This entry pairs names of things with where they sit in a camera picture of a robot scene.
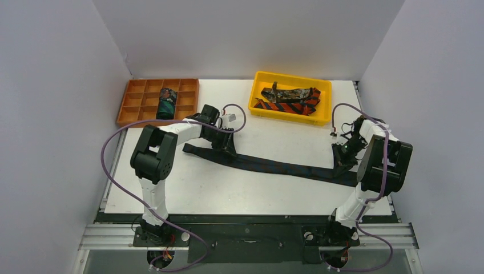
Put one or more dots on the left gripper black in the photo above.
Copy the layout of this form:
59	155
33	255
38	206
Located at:
226	144

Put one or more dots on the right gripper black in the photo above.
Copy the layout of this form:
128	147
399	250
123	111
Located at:
341	158

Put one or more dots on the navy striped tie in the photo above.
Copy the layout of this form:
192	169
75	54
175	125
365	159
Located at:
250	163

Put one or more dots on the yellow plastic tray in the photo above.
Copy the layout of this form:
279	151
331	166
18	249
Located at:
263	79

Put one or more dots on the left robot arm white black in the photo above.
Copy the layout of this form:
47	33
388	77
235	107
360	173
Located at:
154	155

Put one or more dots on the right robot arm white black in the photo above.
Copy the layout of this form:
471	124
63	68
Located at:
382	161

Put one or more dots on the orange black striped tie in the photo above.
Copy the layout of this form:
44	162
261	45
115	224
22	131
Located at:
305	108

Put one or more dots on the rolled green patterned tie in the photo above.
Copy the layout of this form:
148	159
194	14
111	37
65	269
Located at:
166	105

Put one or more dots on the orange wooden divider tray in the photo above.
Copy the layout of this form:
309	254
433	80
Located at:
141	98

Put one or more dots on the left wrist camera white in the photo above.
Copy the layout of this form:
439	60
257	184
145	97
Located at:
227	121

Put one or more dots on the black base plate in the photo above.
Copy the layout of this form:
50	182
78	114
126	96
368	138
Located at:
217	239

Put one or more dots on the aluminium frame rail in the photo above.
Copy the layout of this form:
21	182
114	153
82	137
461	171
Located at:
122	237

